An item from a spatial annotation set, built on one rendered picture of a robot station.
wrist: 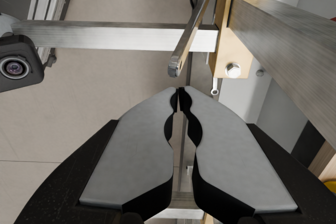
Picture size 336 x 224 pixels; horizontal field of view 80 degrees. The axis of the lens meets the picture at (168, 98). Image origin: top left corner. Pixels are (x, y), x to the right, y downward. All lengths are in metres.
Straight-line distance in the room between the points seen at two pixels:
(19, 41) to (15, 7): 0.92
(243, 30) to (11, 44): 0.21
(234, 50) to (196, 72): 0.21
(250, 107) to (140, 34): 0.47
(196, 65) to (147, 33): 0.22
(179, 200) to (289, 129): 0.32
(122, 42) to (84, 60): 1.06
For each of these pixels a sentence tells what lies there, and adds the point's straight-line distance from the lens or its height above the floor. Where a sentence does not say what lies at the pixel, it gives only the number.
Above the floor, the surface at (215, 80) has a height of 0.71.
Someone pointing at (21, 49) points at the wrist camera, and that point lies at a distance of 0.23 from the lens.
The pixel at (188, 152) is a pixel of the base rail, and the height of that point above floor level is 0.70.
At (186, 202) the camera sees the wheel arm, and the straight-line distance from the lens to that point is 0.37.
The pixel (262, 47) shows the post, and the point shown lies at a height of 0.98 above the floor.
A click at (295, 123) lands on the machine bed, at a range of 0.54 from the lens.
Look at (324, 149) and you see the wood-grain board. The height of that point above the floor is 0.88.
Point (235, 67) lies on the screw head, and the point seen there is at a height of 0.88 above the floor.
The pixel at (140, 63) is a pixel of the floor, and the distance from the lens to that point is 1.25.
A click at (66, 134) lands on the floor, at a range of 1.78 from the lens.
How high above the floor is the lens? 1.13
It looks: 56 degrees down
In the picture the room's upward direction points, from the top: 178 degrees counter-clockwise
